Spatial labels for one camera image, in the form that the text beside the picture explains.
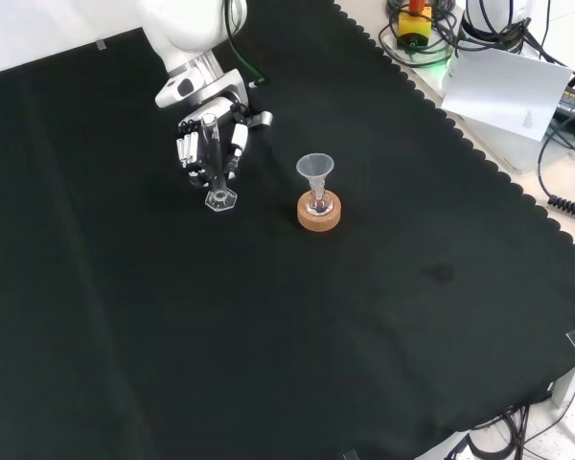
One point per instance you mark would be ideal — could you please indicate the white paper sheet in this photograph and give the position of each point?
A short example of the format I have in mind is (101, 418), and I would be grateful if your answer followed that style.
(503, 86)

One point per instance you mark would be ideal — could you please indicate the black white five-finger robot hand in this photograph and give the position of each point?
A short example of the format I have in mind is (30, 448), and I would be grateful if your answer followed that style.
(190, 148)

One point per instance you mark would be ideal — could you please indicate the white cylindrical device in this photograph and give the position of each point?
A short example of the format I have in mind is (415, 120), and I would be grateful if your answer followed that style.
(493, 19)

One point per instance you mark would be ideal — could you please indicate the pale board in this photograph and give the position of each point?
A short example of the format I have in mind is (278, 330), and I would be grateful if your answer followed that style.
(503, 144)

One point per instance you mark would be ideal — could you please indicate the black cloth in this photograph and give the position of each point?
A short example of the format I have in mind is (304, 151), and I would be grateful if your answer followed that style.
(220, 335)

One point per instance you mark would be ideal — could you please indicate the white bracket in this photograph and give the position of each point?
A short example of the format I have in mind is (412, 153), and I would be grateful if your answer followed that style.
(572, 383)

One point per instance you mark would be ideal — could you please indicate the clear plastic funnel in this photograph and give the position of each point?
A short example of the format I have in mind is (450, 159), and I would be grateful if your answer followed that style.
(315, 167)

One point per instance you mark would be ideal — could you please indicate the glass round-bottom flask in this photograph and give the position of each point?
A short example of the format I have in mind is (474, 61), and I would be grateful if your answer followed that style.
(319, 206)

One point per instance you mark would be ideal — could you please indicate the grey tape piece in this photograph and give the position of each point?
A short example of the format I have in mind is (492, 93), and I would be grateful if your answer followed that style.
(101, 45)

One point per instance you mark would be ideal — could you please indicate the clear glass graduated cylinder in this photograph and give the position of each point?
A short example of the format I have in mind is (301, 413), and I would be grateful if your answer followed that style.
(215, 158)

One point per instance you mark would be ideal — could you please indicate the yellow stop button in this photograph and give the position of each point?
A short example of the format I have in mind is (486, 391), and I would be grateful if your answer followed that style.
(414, 29)

